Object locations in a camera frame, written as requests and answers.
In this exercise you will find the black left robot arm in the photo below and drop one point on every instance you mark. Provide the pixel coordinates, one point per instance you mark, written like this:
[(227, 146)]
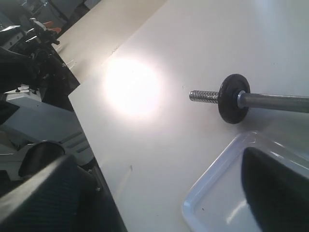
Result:
[(28, 57)]

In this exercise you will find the white rectangular tray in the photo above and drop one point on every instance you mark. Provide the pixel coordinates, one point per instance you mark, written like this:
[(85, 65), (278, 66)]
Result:
[(217, 202)]

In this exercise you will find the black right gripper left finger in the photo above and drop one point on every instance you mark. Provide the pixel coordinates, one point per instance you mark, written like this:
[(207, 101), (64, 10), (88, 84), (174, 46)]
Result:
[(62, 197)]

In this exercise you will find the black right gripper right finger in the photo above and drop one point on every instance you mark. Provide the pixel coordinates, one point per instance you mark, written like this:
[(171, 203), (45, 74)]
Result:
[(278, 197)]

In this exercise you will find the black left weight plate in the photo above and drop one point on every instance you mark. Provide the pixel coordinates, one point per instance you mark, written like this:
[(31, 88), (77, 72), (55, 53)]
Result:
[(228, 98)]

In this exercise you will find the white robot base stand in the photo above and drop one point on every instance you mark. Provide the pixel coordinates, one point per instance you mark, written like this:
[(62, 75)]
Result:
[(26, 120)]

